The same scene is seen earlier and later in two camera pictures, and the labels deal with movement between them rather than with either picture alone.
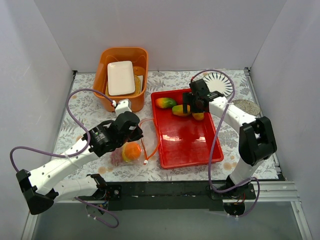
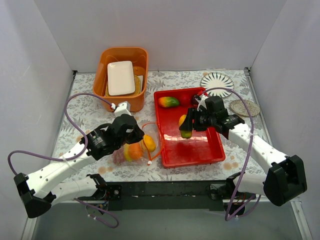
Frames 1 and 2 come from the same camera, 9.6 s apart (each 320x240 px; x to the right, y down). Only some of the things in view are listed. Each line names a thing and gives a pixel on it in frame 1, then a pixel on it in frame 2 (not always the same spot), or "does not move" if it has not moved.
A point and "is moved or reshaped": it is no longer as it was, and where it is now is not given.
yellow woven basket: [137, 85] does not move
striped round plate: [219, 82] does not move
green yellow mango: [178, 110] → [185, 134]
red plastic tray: [184, 141] does not move
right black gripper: [191, 103] → [194, 122]
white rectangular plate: [121, 80] does not move
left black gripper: [135, 132] does not move
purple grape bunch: [116, 156] does not move
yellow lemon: [198, 116] is moved or reshaped
